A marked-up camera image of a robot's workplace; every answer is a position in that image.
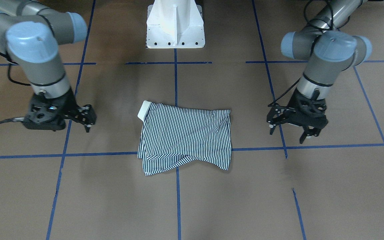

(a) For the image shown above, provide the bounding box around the left grey silver robot arm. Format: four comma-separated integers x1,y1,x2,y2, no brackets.
266,0,372,143

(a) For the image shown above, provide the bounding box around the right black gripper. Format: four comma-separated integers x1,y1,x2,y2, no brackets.
55,90,97,133

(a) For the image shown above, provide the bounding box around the navy white striped polo shirt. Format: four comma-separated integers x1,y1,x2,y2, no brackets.
137,101,232,176

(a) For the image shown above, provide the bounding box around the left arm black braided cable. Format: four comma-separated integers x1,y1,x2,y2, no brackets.
267,0,351,107

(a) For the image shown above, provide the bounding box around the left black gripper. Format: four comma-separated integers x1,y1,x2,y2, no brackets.
267,88,328,144

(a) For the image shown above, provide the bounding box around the right grey silver robot arm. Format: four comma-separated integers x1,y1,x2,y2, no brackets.
0,0,97,132

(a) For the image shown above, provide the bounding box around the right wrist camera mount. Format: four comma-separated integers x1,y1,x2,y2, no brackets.
22,93,66,132

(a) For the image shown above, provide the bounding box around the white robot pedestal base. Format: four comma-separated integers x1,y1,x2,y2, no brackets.
145,0,206,49

